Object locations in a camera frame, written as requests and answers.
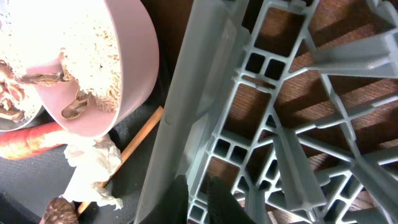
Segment wooden chopstick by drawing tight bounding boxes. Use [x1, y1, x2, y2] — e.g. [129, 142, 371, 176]
[76, 106, 164, 217]

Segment brown cookie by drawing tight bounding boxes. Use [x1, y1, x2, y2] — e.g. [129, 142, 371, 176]
[40, 197, 79, 224]

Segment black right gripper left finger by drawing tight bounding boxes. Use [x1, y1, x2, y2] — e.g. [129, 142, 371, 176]
[143, 175, 188, 224]

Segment crumpled white napkin on tray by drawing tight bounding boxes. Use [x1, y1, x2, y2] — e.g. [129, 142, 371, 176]
[62, 134, 123, 210]

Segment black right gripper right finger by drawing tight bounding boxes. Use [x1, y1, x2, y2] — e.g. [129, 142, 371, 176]
[207, 176, 255, 224]

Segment round black serving tray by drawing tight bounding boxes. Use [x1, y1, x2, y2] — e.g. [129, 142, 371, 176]
[0, 0, 193, 224]

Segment grey plate with food scraps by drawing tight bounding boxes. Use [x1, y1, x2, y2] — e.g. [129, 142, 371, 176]
[1, 13, 44, 132]

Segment pink bowl with rice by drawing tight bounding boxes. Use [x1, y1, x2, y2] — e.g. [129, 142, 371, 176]
[1, 0, 159, 138]

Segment orange carrot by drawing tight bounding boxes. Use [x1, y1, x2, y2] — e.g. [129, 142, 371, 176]
[1, 122, 63, 160]

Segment grey dishwasher rack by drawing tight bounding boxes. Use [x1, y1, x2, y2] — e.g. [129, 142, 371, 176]
[134, 1, 397, 223]

